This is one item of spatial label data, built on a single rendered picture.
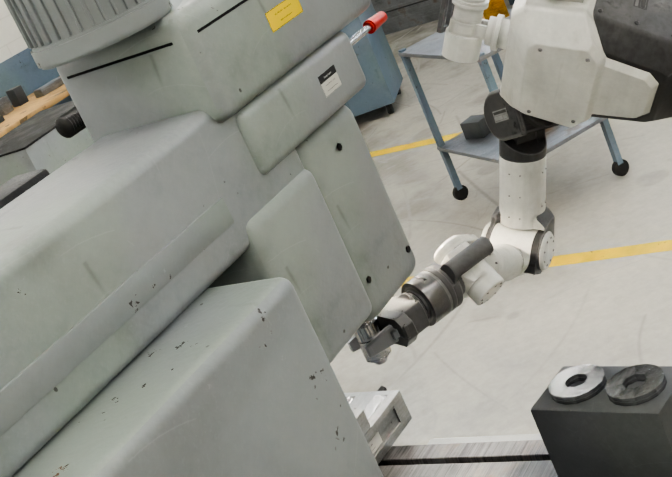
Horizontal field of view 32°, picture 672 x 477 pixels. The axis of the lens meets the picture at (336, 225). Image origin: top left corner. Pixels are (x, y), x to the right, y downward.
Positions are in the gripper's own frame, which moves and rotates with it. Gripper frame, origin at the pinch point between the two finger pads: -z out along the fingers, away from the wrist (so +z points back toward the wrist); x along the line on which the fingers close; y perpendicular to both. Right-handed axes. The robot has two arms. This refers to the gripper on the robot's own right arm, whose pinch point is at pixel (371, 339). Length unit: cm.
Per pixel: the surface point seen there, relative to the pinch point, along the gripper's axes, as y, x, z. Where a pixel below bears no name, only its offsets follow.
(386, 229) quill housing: -18.4, 7.8, 7.1
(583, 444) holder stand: 18.1, 34.7, 8.1
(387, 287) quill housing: -11.2, 10.4, 1.5
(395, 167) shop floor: 128, -408, 259
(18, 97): 33, -759, 178
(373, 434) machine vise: 25.1, -17.3, 0.2
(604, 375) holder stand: 10.8, 35.1, 16.2
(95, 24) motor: -70, 19, -25
